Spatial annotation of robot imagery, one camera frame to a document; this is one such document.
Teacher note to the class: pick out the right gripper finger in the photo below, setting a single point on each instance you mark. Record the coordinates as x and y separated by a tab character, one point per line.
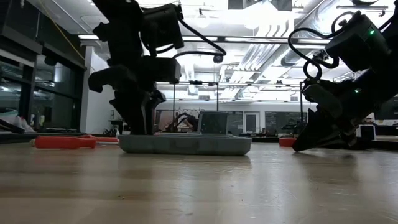
314	137

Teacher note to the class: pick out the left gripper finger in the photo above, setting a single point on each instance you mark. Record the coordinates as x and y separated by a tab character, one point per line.
130	118
150	118

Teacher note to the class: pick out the red tape measure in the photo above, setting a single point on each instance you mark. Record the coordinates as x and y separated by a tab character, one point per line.
286	142

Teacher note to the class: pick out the grey plastic tool case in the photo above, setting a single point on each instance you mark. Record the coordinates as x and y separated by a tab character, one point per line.
186	144

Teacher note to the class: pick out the black background robot arm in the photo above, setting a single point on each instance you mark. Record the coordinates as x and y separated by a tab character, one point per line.
183	121

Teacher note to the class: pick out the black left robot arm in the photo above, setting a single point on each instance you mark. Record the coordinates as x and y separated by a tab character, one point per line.
124	31

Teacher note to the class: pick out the white box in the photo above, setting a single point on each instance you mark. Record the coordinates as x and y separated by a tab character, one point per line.
368	132

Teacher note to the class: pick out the black monitor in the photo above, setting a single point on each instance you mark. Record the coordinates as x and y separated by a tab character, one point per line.
388	110

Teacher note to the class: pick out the grey framed mesh panel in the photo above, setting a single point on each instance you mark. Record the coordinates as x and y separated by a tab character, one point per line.
213	123

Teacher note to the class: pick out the black round hanging fixture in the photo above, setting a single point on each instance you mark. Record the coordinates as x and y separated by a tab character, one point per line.
218	58

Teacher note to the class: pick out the white crumpled bag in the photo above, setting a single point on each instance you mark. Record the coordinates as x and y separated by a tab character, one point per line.
12	119

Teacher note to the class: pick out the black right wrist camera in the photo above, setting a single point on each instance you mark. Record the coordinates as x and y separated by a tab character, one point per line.
320	81

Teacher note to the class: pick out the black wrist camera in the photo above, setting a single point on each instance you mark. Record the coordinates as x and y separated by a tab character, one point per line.
164	70
320	81

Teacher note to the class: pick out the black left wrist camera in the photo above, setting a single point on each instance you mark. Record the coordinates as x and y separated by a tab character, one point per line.
164	70

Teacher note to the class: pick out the black camera pole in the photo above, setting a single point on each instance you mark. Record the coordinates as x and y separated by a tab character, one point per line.
301	99

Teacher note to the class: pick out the black aluminium table frame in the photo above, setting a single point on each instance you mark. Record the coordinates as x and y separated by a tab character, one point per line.
18	138

